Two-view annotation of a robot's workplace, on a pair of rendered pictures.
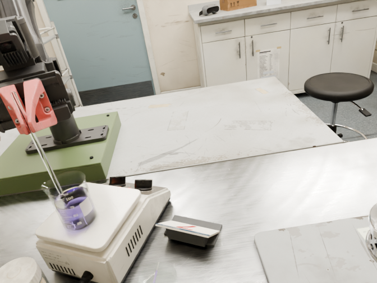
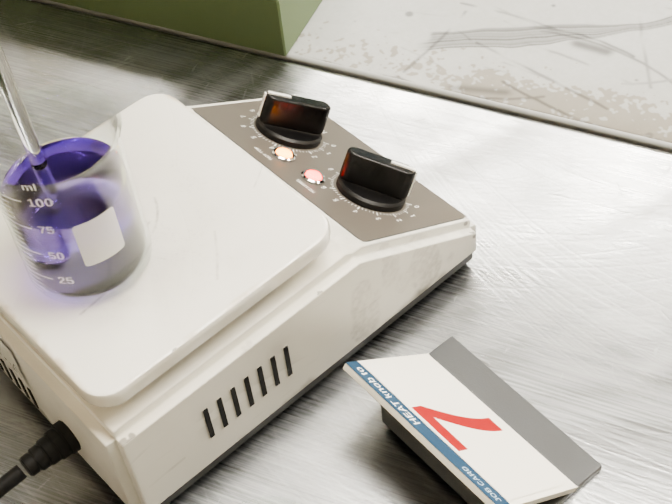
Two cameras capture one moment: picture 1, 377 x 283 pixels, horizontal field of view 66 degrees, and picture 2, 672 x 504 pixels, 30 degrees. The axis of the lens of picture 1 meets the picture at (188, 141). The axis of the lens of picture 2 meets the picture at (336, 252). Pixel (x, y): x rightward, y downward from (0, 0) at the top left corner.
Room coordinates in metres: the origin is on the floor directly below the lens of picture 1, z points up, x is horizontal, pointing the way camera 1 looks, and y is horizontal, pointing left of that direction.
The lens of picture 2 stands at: (0.08, -0.07, 1.36)
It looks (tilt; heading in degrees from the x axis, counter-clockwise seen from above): 50 degrees down; 28
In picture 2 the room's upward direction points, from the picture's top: 7 degrees counter-clockwise
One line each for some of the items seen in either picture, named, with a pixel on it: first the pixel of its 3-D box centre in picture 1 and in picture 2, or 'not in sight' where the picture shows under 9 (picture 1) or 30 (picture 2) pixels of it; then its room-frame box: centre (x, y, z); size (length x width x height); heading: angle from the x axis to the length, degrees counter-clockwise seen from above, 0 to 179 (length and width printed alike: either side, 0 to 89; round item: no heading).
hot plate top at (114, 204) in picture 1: (91, 212); (134, 236); (0.34, 0.16, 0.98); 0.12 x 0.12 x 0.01; 66
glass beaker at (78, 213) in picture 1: (71, 201); (62, 193); (0.32, 0.17, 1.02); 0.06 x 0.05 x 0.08; 86
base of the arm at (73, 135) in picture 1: (63, 127); not in sight; (0.67, 0.30, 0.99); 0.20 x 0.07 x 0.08; 92
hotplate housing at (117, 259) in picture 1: (108, 220); (201, 267); (0.37, 0.15, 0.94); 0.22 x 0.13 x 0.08; 156
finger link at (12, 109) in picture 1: (37, 111); not in sight; (0.36, 0.19, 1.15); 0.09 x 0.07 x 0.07; 19
